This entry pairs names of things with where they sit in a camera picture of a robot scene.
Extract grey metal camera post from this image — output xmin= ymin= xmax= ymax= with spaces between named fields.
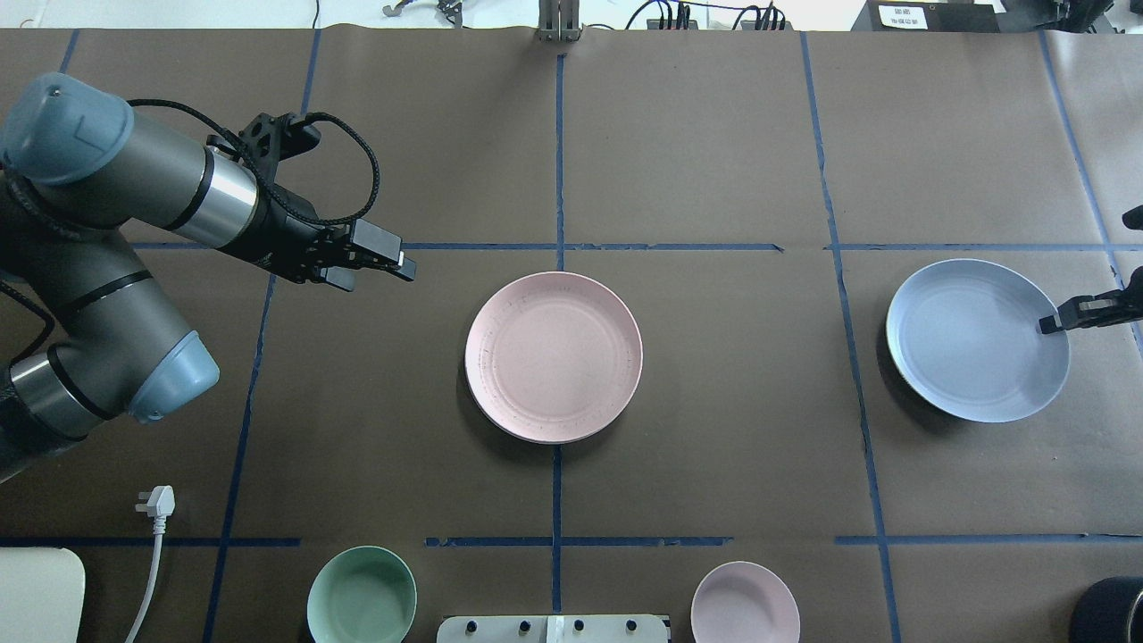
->
xmin=538 ymin=0 xmax=582 ymax=42

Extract blue plate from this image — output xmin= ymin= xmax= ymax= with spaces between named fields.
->
xmin=885 ymin=259 xmax=1072 ymax=423

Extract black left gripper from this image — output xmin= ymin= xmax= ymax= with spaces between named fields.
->
xmin=234 ymin=194 xmax=417 ymax=292

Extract white power cable with plug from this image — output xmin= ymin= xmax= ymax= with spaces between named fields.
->
xmin=125 ymin=485 xmax=176 ymax=643

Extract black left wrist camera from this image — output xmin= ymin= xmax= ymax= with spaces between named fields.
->
xmin=232 ymin=113 xmax=321 ymax=163

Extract cream plate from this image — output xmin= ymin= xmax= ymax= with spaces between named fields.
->
xmin=467 ymin=372 xmax=639 ymax=445

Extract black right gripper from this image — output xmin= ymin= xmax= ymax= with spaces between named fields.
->
xmin=1039 ymin=267 xmax=1142 ymax=335

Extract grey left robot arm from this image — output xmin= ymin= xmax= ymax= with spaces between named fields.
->
xmin=3 ymin=72 xmax=417 ymax=480

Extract dark blue pot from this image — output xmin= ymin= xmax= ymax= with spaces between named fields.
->
xmin=1068 ymin=574 xmax=1142 ymax=642

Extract pink bowl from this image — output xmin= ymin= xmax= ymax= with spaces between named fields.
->
xmin=690 ymin=561 xmax=804 ymax=642

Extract pink plate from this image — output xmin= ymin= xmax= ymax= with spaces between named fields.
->
xmin=464 ymin=271 xmax=644 ymax=444

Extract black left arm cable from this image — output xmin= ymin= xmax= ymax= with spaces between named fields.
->
xmin=125 ymin=98 xmax=381 ymax=226

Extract black cables at table edge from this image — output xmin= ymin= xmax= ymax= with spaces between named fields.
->
xmin=625 ymin=0 xmax=788 ymax=32

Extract black box with label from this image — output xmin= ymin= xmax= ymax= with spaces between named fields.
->
xmin=850 ymin=1 xmax=1000 ymax=33

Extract green bowl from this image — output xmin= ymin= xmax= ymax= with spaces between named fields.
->
xmin=306 ymin=546 xmax=418 ymax=642

